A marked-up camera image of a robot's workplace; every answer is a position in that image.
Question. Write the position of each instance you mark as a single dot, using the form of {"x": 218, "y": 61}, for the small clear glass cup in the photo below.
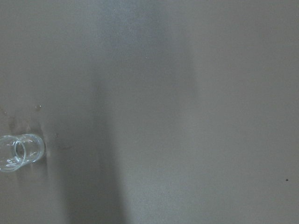
{"x": 20, "y": 150}

